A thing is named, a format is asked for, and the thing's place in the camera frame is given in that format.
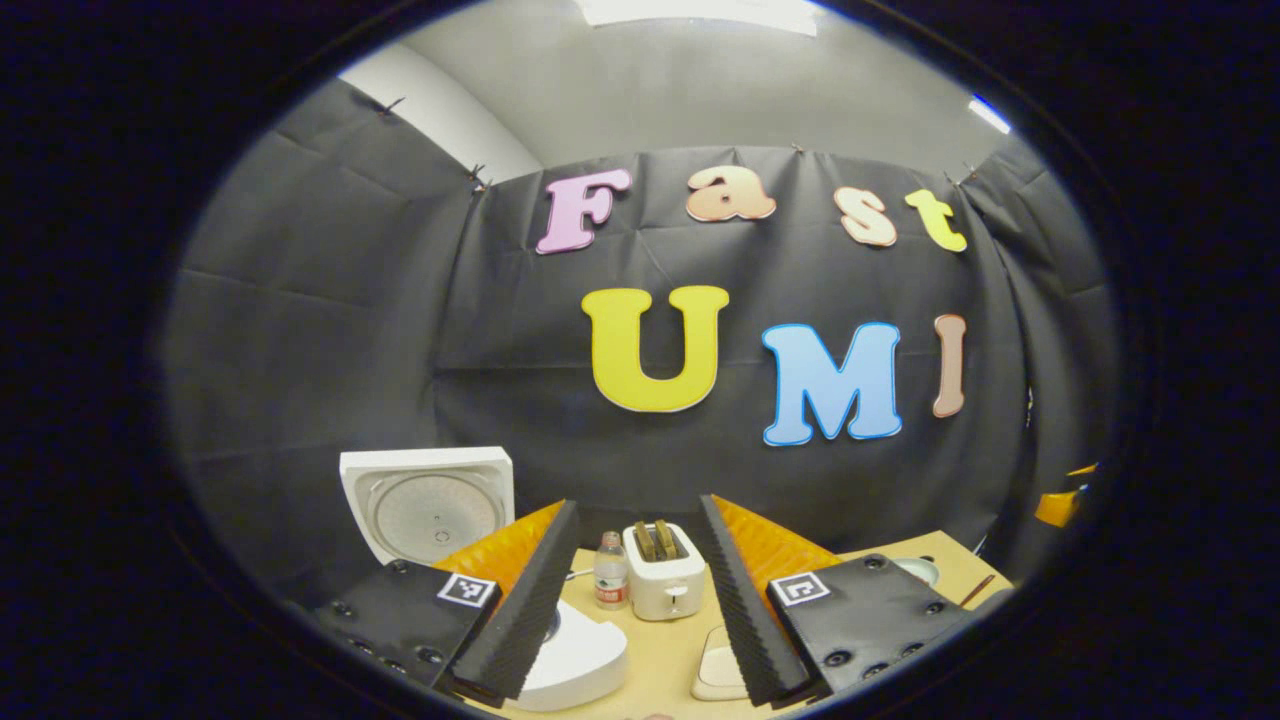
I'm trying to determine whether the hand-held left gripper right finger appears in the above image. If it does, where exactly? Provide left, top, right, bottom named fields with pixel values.
left=698, top=493, right=979, bottom=711

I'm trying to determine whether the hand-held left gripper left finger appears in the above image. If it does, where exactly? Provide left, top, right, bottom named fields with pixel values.
left=315, top=500, right=583, bottom=703

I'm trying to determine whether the clear container of rice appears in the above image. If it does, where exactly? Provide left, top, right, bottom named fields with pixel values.
left=690, top=625, right=751, bottom=702

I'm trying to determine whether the white rice cooker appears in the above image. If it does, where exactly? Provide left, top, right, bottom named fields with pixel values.
left=340, top=447, right=629, bottom=713

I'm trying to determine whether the white toaster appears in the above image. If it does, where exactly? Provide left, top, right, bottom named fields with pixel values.
left=622, top=520, right=708, bottom=622

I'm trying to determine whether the clear plastic bottle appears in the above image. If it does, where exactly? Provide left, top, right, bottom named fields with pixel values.
left=594, top=531, right=631, bottom=611

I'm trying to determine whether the black backdrop cloth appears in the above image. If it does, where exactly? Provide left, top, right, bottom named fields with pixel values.
left=165, top=80, right=1119, bottom=606

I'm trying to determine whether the small ceiling light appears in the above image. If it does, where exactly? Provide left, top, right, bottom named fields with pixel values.
left=968, top=95, right=1013, bottom=136

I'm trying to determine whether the large ceiling light panel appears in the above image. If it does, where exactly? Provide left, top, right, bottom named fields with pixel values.
left=575, top=0, right=826, bottom=38

